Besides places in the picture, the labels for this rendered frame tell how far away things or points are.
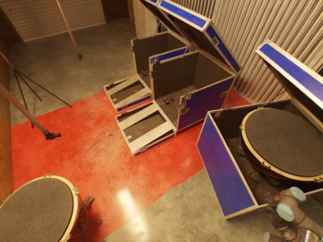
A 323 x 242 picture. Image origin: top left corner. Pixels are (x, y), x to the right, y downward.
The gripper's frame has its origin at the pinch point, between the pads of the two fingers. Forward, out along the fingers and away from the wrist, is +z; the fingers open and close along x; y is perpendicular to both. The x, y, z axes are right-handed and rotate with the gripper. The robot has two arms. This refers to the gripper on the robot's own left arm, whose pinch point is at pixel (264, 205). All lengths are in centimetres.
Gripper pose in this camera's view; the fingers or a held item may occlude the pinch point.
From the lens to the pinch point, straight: 160.4
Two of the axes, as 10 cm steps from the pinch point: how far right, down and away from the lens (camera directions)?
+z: -1.7, 6.4, 7.5
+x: -2.0, -7.7, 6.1
